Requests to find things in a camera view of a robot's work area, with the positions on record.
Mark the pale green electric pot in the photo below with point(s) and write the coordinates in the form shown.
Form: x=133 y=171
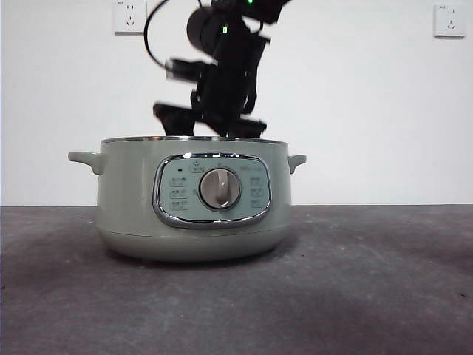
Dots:
x=125 y=192

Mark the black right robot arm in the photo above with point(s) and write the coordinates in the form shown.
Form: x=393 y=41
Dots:
x=225 y=81

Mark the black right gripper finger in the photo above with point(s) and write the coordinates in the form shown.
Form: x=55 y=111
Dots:
x=247 y=129
x=177 y=120

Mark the white wall socket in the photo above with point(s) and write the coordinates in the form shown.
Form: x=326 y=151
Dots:
x=127 y=18
x=449 y=21

